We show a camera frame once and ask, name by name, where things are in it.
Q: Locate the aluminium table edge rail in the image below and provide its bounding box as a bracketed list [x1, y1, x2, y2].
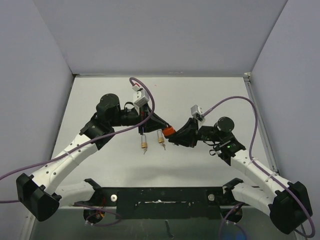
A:
[243, 72, 308, 240]

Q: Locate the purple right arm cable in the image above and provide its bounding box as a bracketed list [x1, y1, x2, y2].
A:
[202, 96, 315, 237]

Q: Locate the orange black Opel padlock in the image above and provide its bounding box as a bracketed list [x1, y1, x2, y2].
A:
[161, 125, 176, 138]

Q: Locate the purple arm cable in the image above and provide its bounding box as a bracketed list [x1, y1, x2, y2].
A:
[202, 96, 315, 237]
[0, 77, 156, 203]

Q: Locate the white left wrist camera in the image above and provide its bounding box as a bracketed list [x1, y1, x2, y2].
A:
[132, 83, 150, 110]

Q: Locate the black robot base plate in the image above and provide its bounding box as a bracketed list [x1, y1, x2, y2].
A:
[74, 178, 238, 223]

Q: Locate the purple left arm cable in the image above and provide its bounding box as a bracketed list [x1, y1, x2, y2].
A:
[0, 77, 156, 203]

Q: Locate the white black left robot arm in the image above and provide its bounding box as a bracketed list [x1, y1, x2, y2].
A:
[16, 93, 169, 222]

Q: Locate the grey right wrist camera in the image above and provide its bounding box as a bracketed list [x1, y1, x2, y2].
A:
[190, 104, 206, 126]

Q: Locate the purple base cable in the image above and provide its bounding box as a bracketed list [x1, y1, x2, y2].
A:
[74, 202, 124, 227]
[218, 201, 248, 240]

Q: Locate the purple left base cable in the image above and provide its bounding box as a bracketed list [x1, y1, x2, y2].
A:
[74, 202, 124, 227]

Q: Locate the brass long-shackle padlock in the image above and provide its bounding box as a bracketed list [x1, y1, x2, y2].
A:
[141, 134, 148, 151]
[157, 130, 165, 145]

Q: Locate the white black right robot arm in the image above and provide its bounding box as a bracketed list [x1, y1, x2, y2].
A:
[162, 117, 313, 234]

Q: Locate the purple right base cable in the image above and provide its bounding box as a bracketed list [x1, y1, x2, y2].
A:
[218, 201, 248, 240]

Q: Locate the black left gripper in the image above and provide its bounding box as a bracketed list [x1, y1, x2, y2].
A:
[109, 102, 167, 136]

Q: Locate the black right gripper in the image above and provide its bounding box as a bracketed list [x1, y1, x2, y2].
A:
[169, 116, 224, 148]

